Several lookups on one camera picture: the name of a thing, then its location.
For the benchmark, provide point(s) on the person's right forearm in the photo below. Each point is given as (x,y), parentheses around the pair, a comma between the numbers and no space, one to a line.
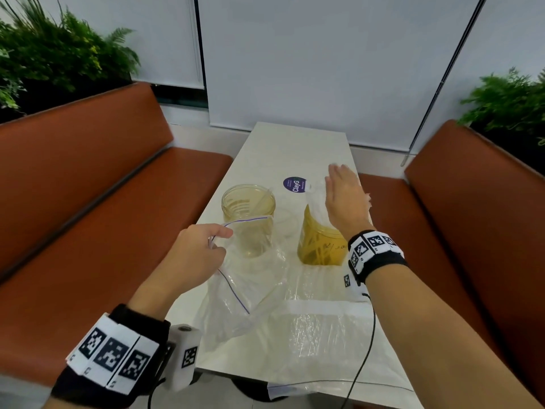
(434,345)

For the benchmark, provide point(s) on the white roller blind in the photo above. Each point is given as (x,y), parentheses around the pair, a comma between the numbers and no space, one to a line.
(166,38)

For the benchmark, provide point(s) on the fanned cluster of white straws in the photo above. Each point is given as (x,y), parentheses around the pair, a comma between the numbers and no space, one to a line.
(315,200)

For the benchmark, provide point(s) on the thin black window bar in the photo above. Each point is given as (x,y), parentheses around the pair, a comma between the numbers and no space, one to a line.
(445,78)

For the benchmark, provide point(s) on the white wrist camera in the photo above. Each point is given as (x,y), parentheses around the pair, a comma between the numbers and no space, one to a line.
(183,357)
(352,285)

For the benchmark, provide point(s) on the clear plastic bag white label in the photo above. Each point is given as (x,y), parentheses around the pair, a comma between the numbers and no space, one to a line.
(332,349)

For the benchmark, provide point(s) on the yellow plastic jar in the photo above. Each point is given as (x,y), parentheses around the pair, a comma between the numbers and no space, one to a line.
(247,204)
(319,247)

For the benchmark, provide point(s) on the clear zip plastic bag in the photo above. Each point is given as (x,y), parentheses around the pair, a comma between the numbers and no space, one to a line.
(242,289)

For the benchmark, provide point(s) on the person's right hand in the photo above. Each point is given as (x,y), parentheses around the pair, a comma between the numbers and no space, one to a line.
(349,204)

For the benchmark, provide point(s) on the round purple sticker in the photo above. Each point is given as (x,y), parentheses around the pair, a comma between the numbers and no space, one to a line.
(294,184)

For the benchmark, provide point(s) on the orange leather bench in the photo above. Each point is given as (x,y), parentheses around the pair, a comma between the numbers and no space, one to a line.
(93,217)
(468,217)

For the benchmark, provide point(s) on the black marker wristband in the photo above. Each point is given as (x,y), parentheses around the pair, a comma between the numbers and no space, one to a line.
(110,353)
(374,251)

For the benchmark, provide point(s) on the black planter box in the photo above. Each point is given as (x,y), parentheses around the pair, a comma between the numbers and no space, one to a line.
(25,106)
(519,153)

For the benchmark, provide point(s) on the person's left hand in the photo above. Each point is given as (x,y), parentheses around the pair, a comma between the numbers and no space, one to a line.
(191,259)

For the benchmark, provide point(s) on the black table base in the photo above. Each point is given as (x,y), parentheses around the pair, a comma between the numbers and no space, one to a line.
(251,391)

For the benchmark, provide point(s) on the green fern plants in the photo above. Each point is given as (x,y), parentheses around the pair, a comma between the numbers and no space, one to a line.
(55,55)
(506,102)

